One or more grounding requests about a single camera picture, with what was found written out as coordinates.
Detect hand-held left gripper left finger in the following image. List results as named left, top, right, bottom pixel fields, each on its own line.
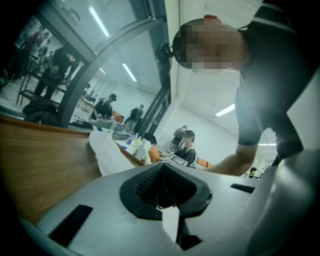
left=18, top=162, right=181, bottom=256

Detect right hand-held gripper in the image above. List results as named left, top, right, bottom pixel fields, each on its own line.
left=162, top=153, right=191, bottom=168

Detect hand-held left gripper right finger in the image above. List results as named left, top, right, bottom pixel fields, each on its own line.
left=162, top=162, right=261, bottom=256

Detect white slipper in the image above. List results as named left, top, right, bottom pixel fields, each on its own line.
left=89, top=131, right=137, bottom=177

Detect person's right forearm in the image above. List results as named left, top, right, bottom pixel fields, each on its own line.
left=204, top=143, right=259, bottom=177

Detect ceiling strip light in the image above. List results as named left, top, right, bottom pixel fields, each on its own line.
left=88, top=6, right=111, bottom=37
left=121, top=62, right=139, bottom=83
left=215, top=102, right=237, bottom=118

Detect wooden shelf rack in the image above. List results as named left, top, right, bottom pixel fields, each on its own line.
left=0, top=116, right=151, bottom=226

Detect black cloth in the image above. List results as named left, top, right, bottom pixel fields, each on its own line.
left=69, top=119, right=94, bottom=130

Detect black backpack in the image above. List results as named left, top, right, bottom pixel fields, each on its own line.
left=21, top=99, right=61, bottom=125

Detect person's head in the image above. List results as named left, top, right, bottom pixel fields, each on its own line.
left=172, top=18, right=251, bottom=74

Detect person's black clothing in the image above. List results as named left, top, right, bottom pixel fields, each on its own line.
left=234, top=0, right=320, bottom=161

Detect black metal rack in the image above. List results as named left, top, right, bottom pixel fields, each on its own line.
left=15, top=57, right=67, bottom=106

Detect red hair clip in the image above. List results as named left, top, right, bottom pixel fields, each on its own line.
left=203, top=14, right=224, bottom=24

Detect black head-mounted camera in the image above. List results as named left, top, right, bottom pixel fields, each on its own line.
left=154, top=41, right=176, bottom=66

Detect black window frame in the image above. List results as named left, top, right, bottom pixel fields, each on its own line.
left=34, top=0, right=174, bottom=141

